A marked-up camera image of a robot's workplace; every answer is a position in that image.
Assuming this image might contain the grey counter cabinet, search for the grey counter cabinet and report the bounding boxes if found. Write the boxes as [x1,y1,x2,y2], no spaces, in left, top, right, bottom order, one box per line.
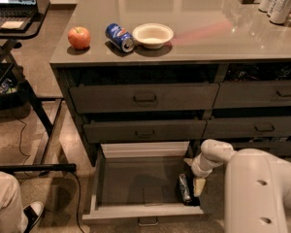
[50,0,291,160]

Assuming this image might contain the black power cable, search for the black power cable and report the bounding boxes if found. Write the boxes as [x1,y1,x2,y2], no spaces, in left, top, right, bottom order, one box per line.
[9,114,85,233]

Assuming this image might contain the top left grey drawer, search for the top left grey drawer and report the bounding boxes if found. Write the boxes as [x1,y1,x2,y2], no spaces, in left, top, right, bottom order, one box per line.
[69,83,218,114]

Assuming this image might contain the black white sneaker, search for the black white sneaker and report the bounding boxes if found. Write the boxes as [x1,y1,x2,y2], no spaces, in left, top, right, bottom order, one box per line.
[23,201,44,233]

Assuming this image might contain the white can front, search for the white can front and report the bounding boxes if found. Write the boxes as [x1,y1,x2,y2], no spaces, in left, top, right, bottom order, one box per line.
[270,0,291,24]

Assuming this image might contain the open bottom left drawer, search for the open bottom left drawer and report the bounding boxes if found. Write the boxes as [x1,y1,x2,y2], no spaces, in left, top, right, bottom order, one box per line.
[82,142,206,226]

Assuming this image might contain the white paper bowl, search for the white paper bowl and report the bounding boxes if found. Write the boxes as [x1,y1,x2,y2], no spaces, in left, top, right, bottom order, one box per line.
[133,23,174,50]

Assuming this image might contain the bottom right grey drawer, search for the bottom right grey drawer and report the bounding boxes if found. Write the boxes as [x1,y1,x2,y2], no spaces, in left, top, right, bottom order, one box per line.
[232,141,291,157]

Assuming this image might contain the middle right grey drawer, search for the middle right grey drawer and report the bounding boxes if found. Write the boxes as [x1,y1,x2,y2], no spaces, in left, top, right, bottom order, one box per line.
[203,116,291,139]

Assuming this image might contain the middle left grey drawer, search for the middle left grey drawer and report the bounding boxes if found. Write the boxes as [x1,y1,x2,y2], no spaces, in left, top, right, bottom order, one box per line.
[83,119,206,143]

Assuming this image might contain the person leg beige trousers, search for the person leg beige trousers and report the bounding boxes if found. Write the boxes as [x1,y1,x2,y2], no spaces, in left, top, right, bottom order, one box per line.
[0,172,28,233]

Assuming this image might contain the yellow sticky note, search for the yellow sticky note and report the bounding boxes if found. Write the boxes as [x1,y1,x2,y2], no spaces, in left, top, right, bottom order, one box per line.
[1,21,23,29]

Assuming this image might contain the red apple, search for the red apple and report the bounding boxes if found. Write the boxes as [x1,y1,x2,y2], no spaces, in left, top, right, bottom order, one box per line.
[68,26,91,50]

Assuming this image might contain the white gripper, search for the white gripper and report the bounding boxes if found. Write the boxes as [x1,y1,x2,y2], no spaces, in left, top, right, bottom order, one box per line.
[183,153,216,197]

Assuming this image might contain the black laptop stand desk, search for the black laptop stand desk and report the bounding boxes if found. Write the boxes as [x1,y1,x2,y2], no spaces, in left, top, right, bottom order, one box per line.
[0,0,77,175]

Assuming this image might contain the blue pepsi can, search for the blue pepsi can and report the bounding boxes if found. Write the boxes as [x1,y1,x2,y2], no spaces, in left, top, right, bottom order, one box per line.
[105,23,135,52]

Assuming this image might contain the grey drawer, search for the grey drawer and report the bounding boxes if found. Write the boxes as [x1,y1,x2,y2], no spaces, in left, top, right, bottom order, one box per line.
[69,83,218,114]
[203,116,291,139]
[213,81,291,109]
[232,141,291,157]
[83,119,206,143]

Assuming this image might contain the top right grey drawer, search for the top right grey drawer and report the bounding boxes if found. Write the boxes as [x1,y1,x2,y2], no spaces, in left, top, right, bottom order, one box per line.
[213,81,291,109]

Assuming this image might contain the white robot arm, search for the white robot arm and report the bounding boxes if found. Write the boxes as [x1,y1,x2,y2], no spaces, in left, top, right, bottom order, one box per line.
[185,139,291,233]

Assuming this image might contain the black bin with items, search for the black bin with items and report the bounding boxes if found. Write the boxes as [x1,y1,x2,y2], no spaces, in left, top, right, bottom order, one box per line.
[0,63,25,111]

